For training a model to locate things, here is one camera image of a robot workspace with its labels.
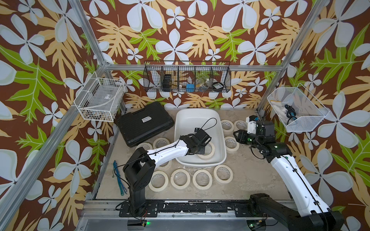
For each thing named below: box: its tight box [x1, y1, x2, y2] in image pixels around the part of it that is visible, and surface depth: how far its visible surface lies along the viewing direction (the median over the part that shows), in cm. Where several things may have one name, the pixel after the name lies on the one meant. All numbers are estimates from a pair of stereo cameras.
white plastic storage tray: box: [174, 108, 227, 167], surface depth 95 cm
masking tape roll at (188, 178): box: [170, 168, 191, 190], surface depth 83 cm
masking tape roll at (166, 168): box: [157, 160, 173, 172], surface depth 88 cm
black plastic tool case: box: [117, 101, 175, 148], surface depth 106 cm
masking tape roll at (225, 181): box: [213, 164, 234, 184], surface depth 84 cm
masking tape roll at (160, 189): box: [148, 170, 169, 193], surface depth 82 cm
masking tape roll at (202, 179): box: [192, 169, 213, 191], surface depth 84 cm
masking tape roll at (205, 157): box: [197, 141, 215, 161], surface depth 84 cm
